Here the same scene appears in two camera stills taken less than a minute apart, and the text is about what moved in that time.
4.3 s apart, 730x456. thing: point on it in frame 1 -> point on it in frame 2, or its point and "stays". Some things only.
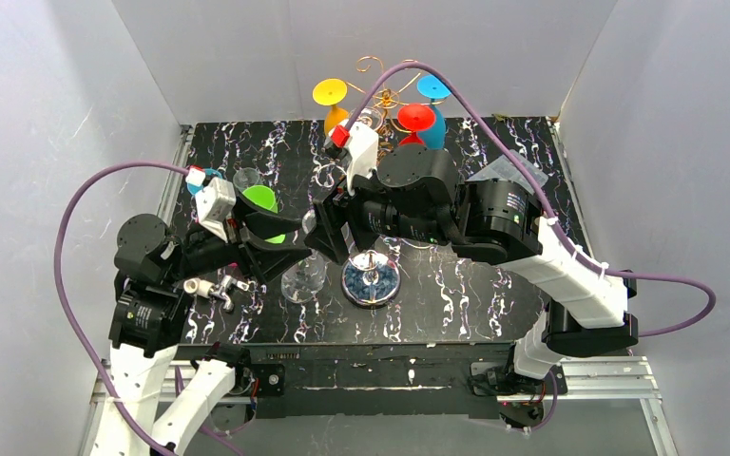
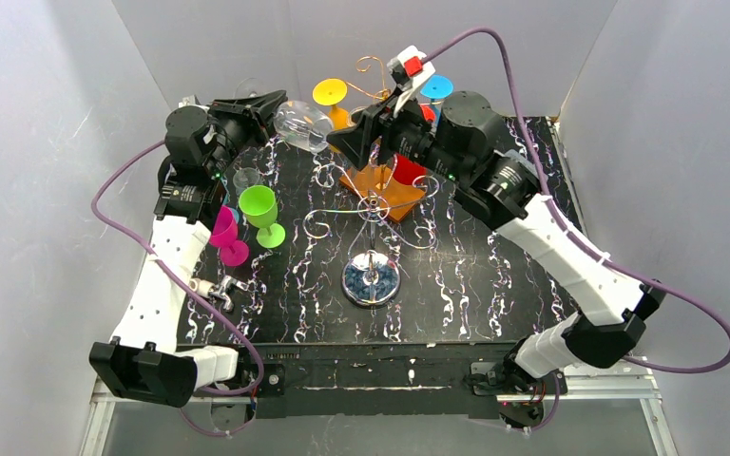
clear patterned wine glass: (245, 178) stays
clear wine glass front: (302, 278) -> (298, 123)
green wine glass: (265, 198) stays
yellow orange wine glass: (331, 91) stays
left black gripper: (239, 235) -> (250, 114)
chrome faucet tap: (207, 289) stays
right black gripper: (337, 222) -> (372, 129)
